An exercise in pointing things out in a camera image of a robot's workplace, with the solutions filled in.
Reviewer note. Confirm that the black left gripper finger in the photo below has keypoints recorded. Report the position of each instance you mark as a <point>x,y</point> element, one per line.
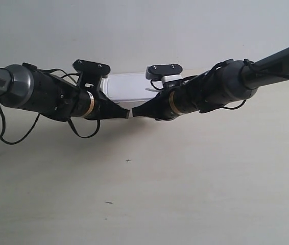
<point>111,110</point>

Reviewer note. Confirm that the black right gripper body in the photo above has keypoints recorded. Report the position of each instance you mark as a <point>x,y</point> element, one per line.
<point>168,88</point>

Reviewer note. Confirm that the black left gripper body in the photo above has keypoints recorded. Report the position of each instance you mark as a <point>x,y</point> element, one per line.
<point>91,83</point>

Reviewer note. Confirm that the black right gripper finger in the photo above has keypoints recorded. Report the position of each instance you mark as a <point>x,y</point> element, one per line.
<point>157,108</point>

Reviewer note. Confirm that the white lidded plastic container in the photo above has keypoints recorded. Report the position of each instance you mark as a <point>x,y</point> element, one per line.
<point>129,90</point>

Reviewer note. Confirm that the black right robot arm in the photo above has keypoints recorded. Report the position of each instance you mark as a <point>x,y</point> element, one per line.
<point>226,82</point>

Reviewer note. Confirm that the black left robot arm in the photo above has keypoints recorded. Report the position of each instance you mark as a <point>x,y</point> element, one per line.
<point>27,87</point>

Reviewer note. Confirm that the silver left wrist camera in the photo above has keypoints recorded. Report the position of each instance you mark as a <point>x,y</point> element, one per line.
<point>92,68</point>

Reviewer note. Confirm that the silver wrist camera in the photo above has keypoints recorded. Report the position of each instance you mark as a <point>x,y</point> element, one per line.
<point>92,68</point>
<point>157,72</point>

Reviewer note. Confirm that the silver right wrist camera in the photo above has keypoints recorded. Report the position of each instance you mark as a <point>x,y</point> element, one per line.
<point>157,72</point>

